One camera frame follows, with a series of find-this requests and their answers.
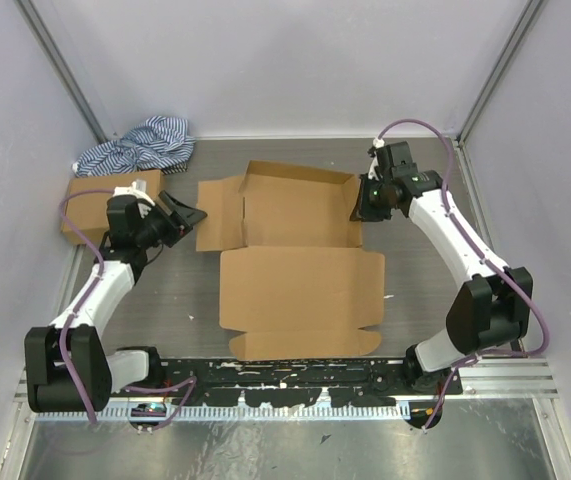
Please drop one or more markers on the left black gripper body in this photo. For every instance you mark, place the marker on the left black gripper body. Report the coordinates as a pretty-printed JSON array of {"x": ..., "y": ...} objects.
[{"x": 162, "y": 234}]

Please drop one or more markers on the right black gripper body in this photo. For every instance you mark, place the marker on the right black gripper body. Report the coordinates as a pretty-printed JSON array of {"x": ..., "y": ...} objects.
[{"x": 380, "y": 209}]

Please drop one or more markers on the brown cardboard box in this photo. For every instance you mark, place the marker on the brown cardboard box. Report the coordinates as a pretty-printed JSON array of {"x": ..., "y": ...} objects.
[
  {"x": 295, "y": 281},
  {"x": 88, "y": 212}
]

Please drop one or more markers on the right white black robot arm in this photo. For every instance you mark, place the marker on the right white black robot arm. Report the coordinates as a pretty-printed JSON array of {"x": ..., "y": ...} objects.
[{"x": 492, "y": 305}]

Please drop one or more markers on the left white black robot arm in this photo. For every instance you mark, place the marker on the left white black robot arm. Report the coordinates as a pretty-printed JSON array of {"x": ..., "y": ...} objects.
[{"x": 67, "y": 369}]

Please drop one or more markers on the closed brown cardboard box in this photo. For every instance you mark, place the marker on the closed brown cardboard box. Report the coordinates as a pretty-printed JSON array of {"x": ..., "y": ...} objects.
[{"x": 88, "y": 212}]

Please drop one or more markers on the blue striped crumpled cloth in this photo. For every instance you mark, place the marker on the blue striped crumpled cloth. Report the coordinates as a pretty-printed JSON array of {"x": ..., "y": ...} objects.
[{"x": 158, "y": 143}]

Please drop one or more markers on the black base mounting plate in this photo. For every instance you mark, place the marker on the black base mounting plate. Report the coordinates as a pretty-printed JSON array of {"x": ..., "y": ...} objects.
[{"x": 367, "y": 381}]

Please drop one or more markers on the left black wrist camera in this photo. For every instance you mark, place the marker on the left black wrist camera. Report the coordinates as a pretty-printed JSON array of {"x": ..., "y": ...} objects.
[{"x": 127, "y": 209}]

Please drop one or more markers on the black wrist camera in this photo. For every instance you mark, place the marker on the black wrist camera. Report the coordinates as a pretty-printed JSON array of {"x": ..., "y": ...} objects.
[
  {"x": 127, "y": 209},
  {"x": 390, "y": 161}
]

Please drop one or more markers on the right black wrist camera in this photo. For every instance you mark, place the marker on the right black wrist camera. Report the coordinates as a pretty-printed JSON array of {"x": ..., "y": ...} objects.
[{"x": 390, "y": 161}]

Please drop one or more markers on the white slotted cable duct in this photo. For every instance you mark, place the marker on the white slotted cable duct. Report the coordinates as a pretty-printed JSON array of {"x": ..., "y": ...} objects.
[{"x": 117, "y": 411}]

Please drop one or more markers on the left aluminium corner post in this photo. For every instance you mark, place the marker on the left aluminium corner post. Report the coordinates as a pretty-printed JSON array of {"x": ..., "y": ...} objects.
[{"x": 46, "y": 41}]

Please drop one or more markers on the aluminium corner post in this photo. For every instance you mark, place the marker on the aluminium corner post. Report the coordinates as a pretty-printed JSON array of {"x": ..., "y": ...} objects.
[
  {"x": 46, "y": 41},
  {"x": 516, "y": 38}
]

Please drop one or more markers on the aluminium front rail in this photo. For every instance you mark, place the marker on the aluminium front rail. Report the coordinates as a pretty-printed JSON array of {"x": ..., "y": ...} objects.
[{"x": 490, "y": 377}]

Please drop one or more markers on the right aluminium corner post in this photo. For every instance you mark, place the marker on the right aluminium corner post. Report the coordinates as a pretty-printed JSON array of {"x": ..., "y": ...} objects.
[{"x": 516, "y": 38}]

